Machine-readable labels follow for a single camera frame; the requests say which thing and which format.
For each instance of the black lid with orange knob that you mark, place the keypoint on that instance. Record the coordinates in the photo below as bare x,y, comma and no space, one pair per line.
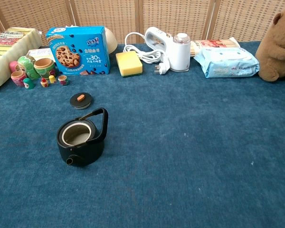
75,102

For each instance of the blue table cloth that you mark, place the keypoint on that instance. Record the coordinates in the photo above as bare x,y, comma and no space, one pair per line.
180,142

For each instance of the yellow green sponge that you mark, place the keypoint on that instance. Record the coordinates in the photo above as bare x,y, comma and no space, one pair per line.
128,63

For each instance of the white handheld garment steamer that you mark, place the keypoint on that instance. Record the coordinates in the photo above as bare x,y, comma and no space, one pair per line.
179,57

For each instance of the beige upturned bowl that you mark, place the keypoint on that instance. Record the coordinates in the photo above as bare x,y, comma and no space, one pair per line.
111,40

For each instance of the small nesting doll base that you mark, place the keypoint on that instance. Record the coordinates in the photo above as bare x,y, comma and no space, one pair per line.
63,80

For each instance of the blue cookie box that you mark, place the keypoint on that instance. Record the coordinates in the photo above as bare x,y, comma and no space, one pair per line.
85,47

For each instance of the tiny yellow nesting doll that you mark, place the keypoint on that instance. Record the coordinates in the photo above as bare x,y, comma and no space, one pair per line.
52,79

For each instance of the packaged chopsticks bundle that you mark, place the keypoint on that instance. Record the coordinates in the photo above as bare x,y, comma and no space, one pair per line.
211,44

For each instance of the light blue wet wipes pack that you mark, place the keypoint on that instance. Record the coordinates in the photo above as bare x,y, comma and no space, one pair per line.
228,62

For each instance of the rattan folding screen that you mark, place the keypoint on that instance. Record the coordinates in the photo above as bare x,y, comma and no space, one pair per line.
173,19

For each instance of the small red nesting doll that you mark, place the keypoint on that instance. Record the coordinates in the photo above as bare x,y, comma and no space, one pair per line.
44,83

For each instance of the green nesting doll base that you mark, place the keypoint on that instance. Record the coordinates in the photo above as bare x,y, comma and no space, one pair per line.
46,71

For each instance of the white cat-ear cup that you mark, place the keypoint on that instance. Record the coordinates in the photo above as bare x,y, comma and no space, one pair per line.
70,25

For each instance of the small green nesting doll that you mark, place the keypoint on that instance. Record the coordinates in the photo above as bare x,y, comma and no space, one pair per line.
28,84

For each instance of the pink nesting doll base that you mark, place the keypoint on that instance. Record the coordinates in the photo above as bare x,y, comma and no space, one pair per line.
19,81

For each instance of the pink nesting doll top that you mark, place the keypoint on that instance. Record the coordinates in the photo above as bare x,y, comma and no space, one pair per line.
13,66

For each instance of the brown capybara plush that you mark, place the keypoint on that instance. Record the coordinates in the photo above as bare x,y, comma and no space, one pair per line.
275,52

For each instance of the yellow sponge multipack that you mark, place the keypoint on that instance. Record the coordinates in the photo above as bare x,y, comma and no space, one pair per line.
4,59

